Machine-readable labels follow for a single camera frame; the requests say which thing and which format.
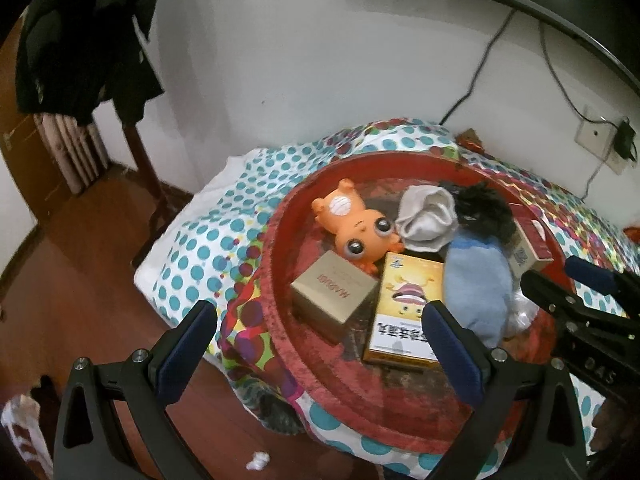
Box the brown wooden door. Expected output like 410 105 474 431
0 20 68 286

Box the ribbed radiator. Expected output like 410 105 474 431
32 112 108 196

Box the dark hanging jacket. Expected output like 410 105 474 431
15 0 166 126

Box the beige power wall socket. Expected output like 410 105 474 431
606 150 633 176

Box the black power adapter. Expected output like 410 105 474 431
615 117 638 161

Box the beige antenna wall plate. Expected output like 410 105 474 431
575 105 618 153

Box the thin black cable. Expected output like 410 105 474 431
439 7 517 125

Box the white sock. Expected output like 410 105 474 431
396 185 458 253

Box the black plastic bag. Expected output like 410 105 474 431
440 181 518 251

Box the round red tray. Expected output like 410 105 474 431
261 149 568 453

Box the tan cardboard box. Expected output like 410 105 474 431
291 251 379 345

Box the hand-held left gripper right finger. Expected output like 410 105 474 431
422 300 588 480

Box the black adapter cable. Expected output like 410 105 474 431
582 152 626 198

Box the red wrapper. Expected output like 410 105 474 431
457 130 486 153

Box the orange big-eyed toy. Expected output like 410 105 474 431
311 178 403 276

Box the blue sock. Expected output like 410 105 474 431
444 237 513 348

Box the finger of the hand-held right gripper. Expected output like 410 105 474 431
565 255 640 318
519 271 626 333

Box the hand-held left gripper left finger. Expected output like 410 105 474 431
52 300 219 480

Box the black looping cable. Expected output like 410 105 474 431
539 20 626 126

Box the red-topped small box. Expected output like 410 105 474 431
509 220 555 281

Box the colourful polka dot cloth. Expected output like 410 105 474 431
134 120 640 480

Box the white striped plastic bag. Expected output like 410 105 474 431
0 392 53 480

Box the dark wooden chair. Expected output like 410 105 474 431
117 105 196 268

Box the yellow cardboard box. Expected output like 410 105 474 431
362 252 448 372

